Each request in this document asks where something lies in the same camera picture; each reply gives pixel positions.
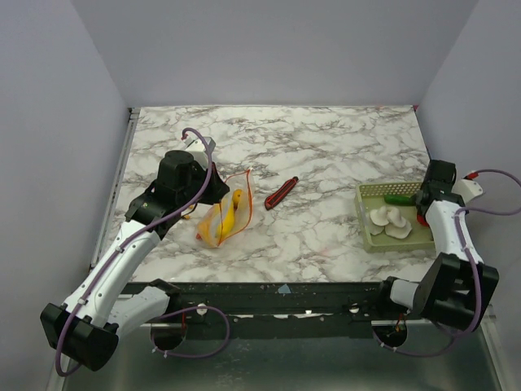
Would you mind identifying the white toy garlic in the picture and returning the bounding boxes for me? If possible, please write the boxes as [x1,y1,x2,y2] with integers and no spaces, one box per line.
[368,205,390,235]
[384,207,412,239]

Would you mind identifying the green toy vegetable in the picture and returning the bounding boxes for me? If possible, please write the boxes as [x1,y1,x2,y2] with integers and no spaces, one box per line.
[383,194,416,206]

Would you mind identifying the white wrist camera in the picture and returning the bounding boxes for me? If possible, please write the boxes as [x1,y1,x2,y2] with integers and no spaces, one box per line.
[452,178,484,204]
[184,136,208,169]

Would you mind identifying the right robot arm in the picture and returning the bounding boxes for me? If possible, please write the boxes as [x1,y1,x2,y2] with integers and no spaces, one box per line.
[374,160,499,333]

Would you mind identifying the yellow toy bell pepper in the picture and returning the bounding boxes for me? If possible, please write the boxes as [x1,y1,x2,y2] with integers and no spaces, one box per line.
[197,217,217,247]

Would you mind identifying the yellow toy mango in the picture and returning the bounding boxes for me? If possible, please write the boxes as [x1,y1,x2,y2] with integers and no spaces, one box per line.
[216,201,236,242]

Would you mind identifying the black mounting rail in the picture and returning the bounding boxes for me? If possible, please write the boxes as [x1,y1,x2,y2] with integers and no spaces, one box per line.
[151,280,407,340]

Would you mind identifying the beige plastic basket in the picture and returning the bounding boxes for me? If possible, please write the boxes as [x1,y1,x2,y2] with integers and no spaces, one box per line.
[354,182,434,253]

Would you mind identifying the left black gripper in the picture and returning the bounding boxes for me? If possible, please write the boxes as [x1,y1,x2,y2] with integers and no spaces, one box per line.
[178,160,230,208]

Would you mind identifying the red black utility knife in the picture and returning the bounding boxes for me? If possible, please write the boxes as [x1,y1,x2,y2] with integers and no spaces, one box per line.
[264,176,299,210]

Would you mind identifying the clear zip top bag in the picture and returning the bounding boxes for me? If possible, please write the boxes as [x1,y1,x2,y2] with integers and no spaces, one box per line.
[195,169,255,248]

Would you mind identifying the red toy pepper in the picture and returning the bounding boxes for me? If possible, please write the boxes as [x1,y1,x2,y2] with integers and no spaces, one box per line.
[417,215,428,226]

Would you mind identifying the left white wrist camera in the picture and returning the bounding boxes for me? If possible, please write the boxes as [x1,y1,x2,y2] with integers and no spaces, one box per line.
[184,136,208,169]

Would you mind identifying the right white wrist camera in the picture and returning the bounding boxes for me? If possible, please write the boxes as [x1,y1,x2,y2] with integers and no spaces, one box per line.
[452,178,484,204]

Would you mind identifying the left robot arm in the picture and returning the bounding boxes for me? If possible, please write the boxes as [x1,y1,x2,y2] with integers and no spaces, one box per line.
[40,147,230,377]

